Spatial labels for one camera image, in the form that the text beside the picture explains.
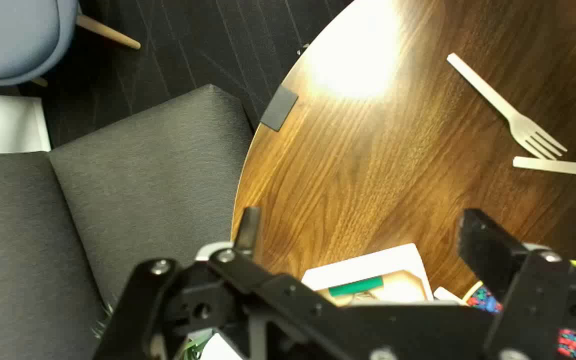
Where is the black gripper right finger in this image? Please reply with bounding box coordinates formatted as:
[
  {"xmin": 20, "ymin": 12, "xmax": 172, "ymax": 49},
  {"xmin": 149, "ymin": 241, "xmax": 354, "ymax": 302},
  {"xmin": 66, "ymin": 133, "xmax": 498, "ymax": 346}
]
[{"xmin": 456, "ymin": 206, "xmax": 576, "ymax": 360}]

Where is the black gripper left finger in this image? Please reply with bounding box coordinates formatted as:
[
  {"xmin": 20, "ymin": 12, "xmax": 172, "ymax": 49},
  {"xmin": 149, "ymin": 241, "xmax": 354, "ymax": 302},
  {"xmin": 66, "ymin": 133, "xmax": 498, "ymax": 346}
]
[{"xmin": 92, "ymin": 206, "xmax": 344, "ymax": 360}]

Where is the colourful patterned paper cup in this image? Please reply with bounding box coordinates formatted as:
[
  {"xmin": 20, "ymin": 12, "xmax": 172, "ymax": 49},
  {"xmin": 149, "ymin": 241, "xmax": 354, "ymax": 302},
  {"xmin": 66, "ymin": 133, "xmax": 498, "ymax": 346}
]
[{"xmin": 464, "ymin": 281, "xmax": 576, "ymax": 360}]

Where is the white plastic knife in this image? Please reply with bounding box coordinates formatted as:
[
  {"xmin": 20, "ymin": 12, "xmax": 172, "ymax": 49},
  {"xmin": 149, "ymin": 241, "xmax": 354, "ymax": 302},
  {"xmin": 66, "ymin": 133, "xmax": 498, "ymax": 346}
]
[{"xmin": 510, "ymin": 155, "xmax": 576, "ymax": 181}]

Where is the dark grey fabric sofa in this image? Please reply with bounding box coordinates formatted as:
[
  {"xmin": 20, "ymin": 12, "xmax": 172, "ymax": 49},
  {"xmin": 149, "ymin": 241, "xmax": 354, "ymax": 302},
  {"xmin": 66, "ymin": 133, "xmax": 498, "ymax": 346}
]
[{"xmin": 0, "ymin": 83, "xmax": 258, "ymax": 360}]

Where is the white cardboard box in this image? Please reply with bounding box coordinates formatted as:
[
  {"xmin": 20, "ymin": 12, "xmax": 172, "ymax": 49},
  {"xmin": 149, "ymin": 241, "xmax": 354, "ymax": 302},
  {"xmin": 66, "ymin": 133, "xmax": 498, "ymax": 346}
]
[{"xmin": 300, "ymin": 243, "xmax": 436, "ymax": 308}]

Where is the green marker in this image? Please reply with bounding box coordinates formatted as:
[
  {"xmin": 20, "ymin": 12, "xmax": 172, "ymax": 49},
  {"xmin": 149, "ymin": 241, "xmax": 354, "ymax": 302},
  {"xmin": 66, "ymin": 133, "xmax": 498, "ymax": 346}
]
[{"xmin": 325, "ymin": 276, "xmax": 386, "ymax": 299}]

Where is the white plastic fork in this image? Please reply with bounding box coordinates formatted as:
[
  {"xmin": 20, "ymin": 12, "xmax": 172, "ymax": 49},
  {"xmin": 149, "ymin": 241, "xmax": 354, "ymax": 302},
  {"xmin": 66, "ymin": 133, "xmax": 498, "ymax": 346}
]
[{"xmin": 444, "ymin": 53, "xmax": 569, "ymax": 163}]

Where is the black tape patch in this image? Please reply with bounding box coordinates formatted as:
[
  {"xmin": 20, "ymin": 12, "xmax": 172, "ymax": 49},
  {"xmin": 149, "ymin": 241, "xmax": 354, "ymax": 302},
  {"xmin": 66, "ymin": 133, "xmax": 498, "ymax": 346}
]
[{"xmin": 260, "ymin": 87, "xmax": 300, "ymax": 135}]

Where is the wooden chair leg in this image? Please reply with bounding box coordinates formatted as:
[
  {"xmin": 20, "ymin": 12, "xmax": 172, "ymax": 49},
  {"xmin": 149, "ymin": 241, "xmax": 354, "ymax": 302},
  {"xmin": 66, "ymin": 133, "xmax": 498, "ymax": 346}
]
[{"xmin": 73, "ymin": 14, "xmax": 144, "ymax": 53}]

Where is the blue shell chair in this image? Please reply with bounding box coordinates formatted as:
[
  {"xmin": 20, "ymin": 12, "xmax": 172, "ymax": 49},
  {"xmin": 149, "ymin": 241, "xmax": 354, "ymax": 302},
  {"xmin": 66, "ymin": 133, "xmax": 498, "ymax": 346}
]
[{"xmin": 0, "ymin": 0, "xmax": 80, "ymax": 88}]

